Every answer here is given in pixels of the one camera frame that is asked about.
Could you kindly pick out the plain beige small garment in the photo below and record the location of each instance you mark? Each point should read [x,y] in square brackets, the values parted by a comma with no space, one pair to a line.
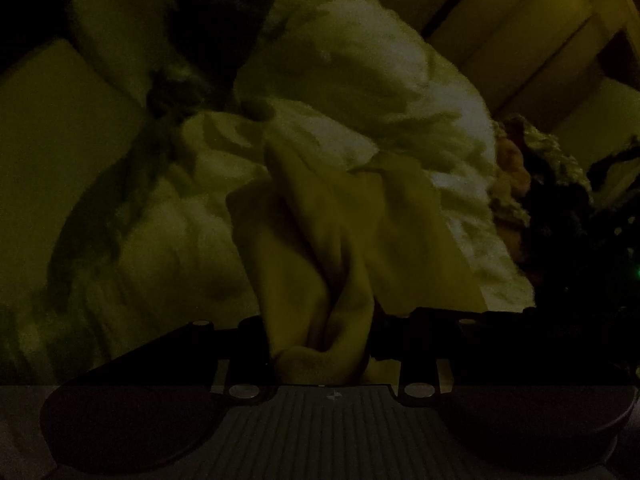
[323,247]

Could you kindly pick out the wooden slatted furniture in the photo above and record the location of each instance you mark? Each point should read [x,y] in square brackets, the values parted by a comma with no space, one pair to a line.
[530,57]

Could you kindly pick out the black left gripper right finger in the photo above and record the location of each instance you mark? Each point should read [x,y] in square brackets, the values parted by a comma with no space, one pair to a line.
[404,359]

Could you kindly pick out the leaf-patterned white bedsheet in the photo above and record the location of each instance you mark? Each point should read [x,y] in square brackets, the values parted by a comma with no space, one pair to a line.
[149,246]

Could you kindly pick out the dark patterned cloth pile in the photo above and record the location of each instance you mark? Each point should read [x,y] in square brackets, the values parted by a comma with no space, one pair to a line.
[568,249]

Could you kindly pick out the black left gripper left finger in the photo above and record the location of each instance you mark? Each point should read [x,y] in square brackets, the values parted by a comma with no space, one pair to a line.
[249,370]

